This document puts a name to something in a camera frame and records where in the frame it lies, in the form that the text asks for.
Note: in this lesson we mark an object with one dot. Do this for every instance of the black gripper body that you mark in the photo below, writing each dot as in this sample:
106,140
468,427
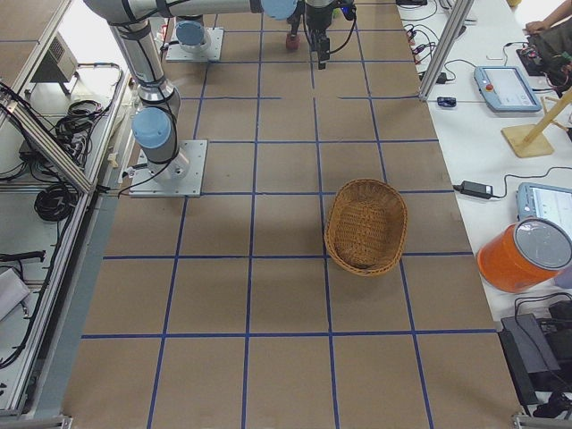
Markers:
316,20

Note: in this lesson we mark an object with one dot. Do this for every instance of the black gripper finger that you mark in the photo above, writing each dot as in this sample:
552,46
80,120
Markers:
294,26
322,45

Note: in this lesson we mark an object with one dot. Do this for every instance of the light red apple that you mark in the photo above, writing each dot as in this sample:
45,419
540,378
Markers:
292,42

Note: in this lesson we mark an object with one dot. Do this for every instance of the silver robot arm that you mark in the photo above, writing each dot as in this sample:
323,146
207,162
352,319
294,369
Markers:
278,10
155,126

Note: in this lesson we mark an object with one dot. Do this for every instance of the woven wicker basket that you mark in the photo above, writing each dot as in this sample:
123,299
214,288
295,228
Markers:
366,227

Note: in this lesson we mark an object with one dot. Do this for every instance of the small blue device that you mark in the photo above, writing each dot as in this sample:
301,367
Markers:
446,102

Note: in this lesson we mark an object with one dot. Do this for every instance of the blue teach pendant far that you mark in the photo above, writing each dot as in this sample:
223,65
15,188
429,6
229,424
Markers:
505,89

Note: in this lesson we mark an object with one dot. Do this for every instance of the blue teach pendant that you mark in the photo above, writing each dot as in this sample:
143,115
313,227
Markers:
546,202
505,89

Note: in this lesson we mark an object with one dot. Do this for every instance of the black power adapter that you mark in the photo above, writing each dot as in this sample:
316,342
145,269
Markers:
474,189

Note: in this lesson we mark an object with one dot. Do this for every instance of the wooden stand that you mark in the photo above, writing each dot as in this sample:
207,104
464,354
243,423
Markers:
528,140

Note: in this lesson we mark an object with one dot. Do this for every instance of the blue teach pendant near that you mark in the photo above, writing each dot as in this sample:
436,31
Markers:
546,202

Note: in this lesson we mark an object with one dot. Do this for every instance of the orange bucket with lid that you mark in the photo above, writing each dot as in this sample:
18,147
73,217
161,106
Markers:
528,252

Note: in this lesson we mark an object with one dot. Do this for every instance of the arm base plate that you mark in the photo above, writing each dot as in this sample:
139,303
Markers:
201,45
182,177

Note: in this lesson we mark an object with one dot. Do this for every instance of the aluminium frame post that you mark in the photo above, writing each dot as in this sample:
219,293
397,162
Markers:
450,33

